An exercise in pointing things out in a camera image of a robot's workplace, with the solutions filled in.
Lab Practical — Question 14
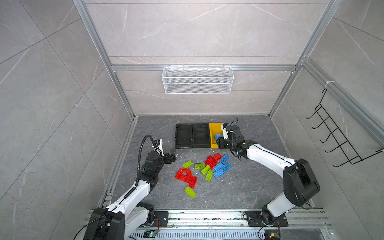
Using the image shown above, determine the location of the blue lego brick top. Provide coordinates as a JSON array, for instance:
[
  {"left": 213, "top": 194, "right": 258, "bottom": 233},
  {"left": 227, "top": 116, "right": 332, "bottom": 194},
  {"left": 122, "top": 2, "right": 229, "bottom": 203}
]
[{"left": 215, "top": 134, "right": 223, "bottom": 140}]

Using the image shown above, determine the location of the blue lego brick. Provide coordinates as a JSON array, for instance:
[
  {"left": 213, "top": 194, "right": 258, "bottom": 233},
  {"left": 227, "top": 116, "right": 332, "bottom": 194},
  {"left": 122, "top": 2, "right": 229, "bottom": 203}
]
[
  {"left": 215, "top": 134, "right": 223, "bottom": 140},
  {"left": 213, "top": 169, "right": 225, "bottom": 179},
  {"left": 220, "top": 154, "right": 230, "bottom": 165},
  {"left": 214, "top": 163, "right": 224, "bottom": 172},
  {"left": 221, "top": 162, "right": 232, "bottom": 173}
]

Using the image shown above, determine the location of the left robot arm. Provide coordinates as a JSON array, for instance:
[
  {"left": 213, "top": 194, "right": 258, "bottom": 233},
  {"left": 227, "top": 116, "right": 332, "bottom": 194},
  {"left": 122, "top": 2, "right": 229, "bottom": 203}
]
[{"left": 74, "top": 135, "right": 176, "bottom": 240}]

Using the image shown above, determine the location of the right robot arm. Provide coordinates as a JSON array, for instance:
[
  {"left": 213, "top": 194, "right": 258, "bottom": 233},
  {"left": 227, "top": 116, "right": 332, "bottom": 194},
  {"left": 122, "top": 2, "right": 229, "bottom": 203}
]
[{"left": 216, "top": 123, "right": 321, "bottom": 225}]

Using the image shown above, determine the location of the green lego brick left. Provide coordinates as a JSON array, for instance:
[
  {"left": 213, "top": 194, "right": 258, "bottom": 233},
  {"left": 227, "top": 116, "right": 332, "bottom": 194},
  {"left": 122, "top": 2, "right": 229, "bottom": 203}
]
[{"left": 183, "top": 161, "right": 193, "bottom": 168}]

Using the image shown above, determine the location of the red arch lego piece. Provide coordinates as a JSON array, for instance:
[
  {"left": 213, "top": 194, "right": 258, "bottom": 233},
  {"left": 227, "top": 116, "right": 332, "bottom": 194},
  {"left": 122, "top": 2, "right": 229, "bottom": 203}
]
[{"left": 175, "top": 168, "right": 192, "bottom": 184}]

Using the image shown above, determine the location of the yellow plastic bin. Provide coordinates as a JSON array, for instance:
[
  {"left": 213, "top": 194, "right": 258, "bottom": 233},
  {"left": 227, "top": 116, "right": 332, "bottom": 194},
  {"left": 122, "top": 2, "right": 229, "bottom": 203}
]
[{"left": 209, "top": 123, "right": 223, "bottom": 149}]

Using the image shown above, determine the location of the red lego brick small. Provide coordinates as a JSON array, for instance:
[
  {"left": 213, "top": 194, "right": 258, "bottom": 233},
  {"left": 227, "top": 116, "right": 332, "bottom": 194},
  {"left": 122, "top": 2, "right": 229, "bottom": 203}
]
[{"left": 214, "top": 153, "right": 222, "bottom": 160}]

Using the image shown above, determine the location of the black divided tray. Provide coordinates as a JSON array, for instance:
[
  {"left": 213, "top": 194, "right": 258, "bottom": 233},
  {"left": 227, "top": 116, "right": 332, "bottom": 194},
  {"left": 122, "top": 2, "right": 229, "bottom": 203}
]
[{"left": 175, "top": 123, "right": 211, "bottom": 149}]

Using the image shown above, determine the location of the green lego brick middle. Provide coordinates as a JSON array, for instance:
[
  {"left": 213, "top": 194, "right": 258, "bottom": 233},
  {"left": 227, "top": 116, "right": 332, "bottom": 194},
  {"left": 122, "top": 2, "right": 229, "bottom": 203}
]
[{"left": 195, "top": 164, "right": 206, "bottom": 170}]

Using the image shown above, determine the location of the red lego brick large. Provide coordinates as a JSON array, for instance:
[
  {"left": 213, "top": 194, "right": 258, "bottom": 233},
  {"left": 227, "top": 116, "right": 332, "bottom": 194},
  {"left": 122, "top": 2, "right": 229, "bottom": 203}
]
[{"left": 205, "top": 156, "right": 218, "bottom": 169}]

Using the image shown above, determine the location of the red lego brick near arch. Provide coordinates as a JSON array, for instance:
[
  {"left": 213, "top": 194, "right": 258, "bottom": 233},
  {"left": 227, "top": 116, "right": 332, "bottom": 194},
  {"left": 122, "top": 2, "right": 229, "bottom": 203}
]
[{"left": 189, "top": 176, "right": 198, "bottom": 189}]

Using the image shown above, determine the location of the green lego brick tilted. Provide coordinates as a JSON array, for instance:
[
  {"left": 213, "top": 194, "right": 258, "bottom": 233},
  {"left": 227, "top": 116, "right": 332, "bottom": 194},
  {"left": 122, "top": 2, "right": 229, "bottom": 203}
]
[{"left": 201, "top": 165, "right": 211, "bottom": 176}]

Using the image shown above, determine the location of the green lego brick front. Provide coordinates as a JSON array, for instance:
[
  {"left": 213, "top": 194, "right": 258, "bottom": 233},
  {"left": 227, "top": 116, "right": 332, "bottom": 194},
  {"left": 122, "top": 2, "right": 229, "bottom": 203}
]
[{"left": 184, "top": 187, "right": 196, "bottom": 199}]

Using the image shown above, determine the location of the green lego brick lower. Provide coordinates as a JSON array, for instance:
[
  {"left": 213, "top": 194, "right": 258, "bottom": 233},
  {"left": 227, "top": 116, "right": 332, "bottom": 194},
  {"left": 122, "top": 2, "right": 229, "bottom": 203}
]
[{"left": 205, "top": 170, "right": 214, "bottom": 182}]

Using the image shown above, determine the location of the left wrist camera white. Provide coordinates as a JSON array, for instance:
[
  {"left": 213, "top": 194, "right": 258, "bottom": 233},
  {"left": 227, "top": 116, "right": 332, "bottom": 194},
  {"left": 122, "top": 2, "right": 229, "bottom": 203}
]
[{"left": 155, "top": 139, "right": 164, "bottom": 157}]

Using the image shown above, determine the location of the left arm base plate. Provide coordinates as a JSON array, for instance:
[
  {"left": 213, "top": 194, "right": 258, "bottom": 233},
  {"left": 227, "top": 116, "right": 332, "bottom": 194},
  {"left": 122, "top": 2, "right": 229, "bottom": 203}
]
[{"left": 141, "top": 211, "right": 169, "bottom": 228}]

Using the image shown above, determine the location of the white wire mesh basket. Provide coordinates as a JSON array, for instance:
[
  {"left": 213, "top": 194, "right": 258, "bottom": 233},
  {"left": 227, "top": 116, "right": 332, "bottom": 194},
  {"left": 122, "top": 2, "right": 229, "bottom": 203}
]
[{"left": 162, "top": 67, "right": 234, "bottom": 95}]

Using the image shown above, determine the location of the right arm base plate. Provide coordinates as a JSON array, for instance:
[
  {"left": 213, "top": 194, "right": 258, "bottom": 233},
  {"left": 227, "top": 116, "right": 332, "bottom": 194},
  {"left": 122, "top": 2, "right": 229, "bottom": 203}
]
[{"left": 243, "top": 211, "right": 289, "bottom": 227}]

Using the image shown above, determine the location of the aluminium rail front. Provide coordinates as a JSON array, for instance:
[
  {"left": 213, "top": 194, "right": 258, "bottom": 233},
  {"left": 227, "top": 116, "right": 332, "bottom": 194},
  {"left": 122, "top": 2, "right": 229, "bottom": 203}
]
[{"left": 118, "top": 208, "right": 338, "bottom": 240}]

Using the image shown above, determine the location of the black wire hook rack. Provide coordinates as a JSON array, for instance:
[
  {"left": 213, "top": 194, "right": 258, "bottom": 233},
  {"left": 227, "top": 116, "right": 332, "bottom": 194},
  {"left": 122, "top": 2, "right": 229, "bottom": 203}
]
[{"left": 306, "top": 89, "right": 384, "bottom": 168}]

